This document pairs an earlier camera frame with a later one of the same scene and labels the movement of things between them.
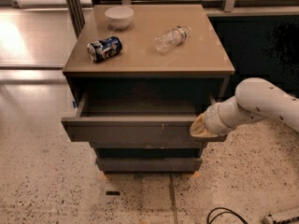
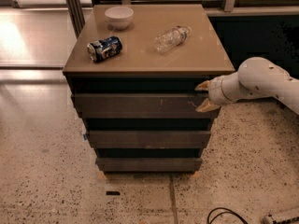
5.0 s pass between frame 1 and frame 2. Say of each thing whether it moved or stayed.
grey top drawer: moved
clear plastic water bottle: stayed
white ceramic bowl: stayed
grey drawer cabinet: stayed
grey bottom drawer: stayed
